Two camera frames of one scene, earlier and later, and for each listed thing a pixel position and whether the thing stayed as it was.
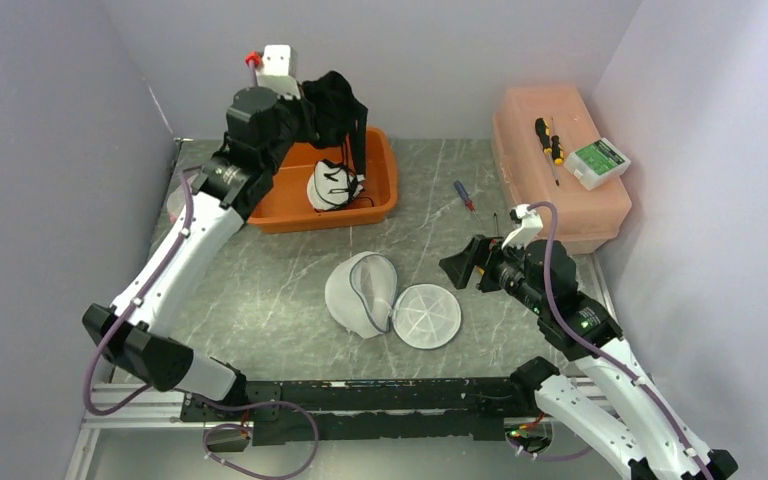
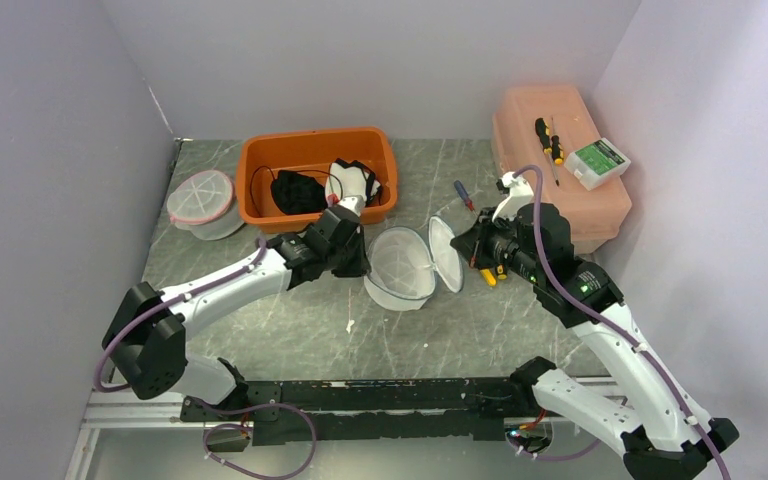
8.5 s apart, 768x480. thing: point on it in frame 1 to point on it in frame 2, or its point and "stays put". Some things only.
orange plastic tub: x=287 y=206 stays put
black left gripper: x=289 y=105 to x=361 y=265
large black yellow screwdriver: x=543 y=131 stays put
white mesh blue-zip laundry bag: x=361 y=293 to x=401 y=265
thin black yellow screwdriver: x=557 y=152 stays put
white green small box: x=596 y=162 stays put
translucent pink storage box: x=534 y=127 stays put
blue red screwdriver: x=464 y=196 stays put
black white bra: x=330 y=115 to x=298 y=193
